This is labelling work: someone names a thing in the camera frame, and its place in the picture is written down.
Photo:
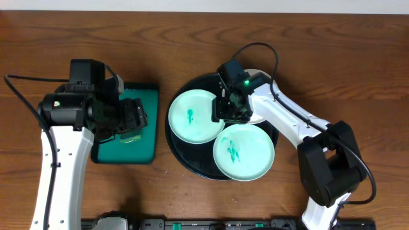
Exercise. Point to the green yellow sponge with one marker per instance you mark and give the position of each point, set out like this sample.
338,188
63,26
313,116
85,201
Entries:
131,136

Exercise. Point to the white plate green stain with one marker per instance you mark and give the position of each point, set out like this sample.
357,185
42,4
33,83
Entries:
255,118

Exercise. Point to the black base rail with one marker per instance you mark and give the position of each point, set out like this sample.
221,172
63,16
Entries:
276,223

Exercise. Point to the black rectangular tray green water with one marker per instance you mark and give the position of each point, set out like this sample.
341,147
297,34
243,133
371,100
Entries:
141,150

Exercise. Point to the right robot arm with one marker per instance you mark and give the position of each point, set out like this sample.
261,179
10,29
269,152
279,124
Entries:
330,164

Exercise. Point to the light green plate front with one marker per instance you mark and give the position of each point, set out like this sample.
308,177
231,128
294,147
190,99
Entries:
243,152

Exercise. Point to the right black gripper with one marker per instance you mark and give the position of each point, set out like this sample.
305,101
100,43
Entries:
224,112

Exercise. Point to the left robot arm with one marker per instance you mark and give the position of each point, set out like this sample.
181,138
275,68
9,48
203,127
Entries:
86,111

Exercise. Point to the light green plate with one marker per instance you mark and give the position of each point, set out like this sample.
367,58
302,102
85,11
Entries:
243,152
190,117

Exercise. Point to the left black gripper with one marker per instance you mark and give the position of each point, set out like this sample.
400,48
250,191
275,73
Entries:
135,117

